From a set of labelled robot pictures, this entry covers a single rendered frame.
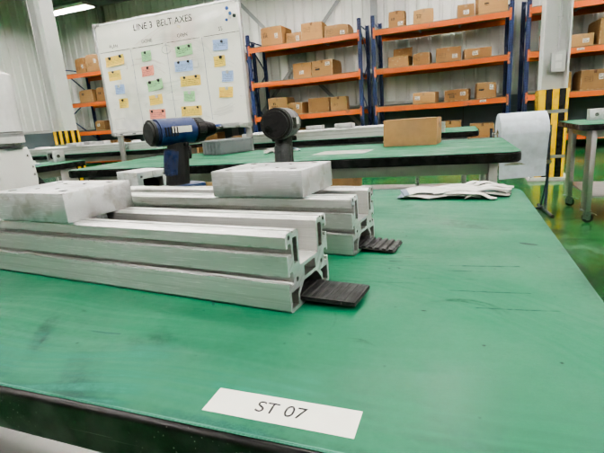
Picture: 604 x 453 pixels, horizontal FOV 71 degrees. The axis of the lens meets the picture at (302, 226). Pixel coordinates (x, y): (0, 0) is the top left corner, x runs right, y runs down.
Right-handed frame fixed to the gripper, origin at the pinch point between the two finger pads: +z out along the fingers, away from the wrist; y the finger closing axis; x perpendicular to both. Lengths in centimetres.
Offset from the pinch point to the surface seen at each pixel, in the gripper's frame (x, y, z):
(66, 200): 54, 24, -8
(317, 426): 95, 38, 3
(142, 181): 20.3, -19.7, -4.2
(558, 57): 144, -559, -64
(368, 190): 86, -3, -5
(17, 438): -9, 9, 59
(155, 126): 35.6, -11.6, -17.3
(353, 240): 86, 5, 1
